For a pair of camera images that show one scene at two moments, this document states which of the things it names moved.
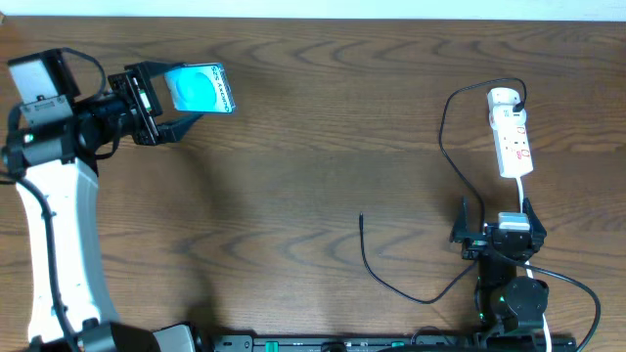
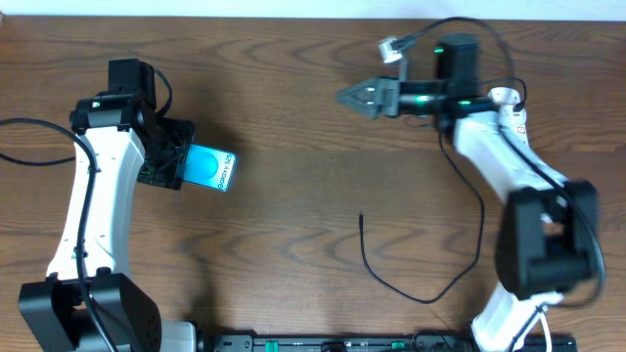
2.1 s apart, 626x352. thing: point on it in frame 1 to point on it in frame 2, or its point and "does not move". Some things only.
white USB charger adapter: [500, 96] does not move
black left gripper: [142, 103] to [163, 154]
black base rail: [396, 343] does not move
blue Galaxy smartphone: [201, 87] to [207, 166]
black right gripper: [475, 244] to [383, 97]
